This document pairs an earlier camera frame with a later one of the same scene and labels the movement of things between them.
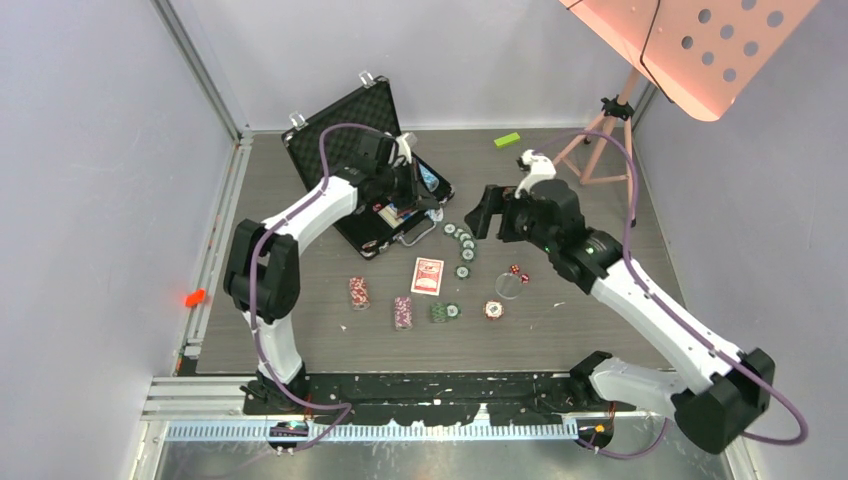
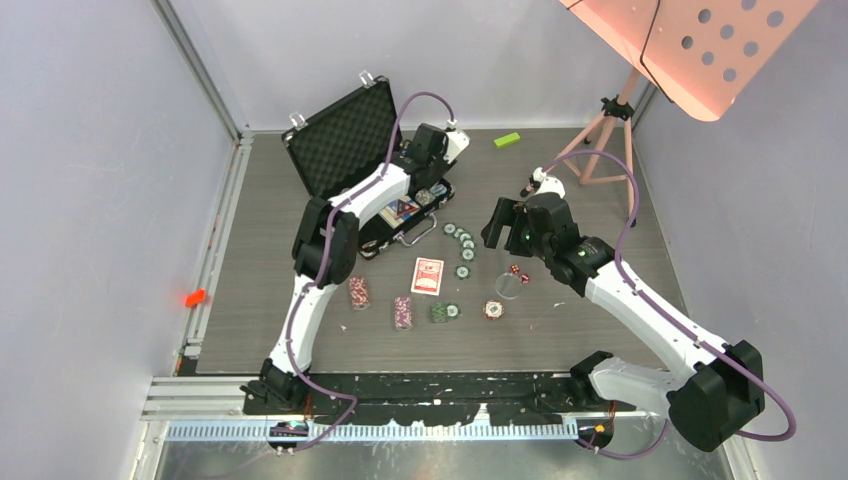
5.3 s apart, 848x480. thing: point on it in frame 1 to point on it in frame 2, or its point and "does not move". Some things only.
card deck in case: (390, 216) does not move
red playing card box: (428, 276) does not move
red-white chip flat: (493, 309) does not move
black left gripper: (413, 200) to (444, 165)
